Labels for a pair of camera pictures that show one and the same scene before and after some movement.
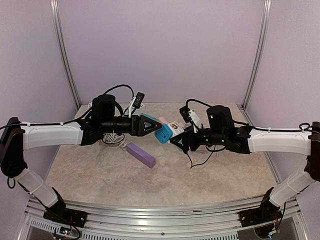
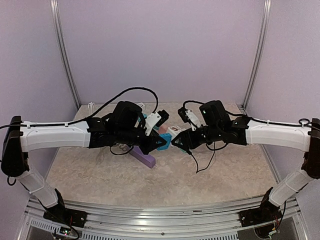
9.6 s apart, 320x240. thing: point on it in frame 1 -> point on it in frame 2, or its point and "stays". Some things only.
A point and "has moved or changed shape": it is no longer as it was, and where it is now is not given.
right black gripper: x=186 y=136 stays
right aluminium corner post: x=264 y=28 stays
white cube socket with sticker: x=177 y=128 has moved or changed shape
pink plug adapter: x=162 y=120 has moved or changed shape
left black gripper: x=137 y=126 -> x=150 y=146
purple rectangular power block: x=143 y=156 stays
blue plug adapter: x=164 y=134 -> x=167 y=137
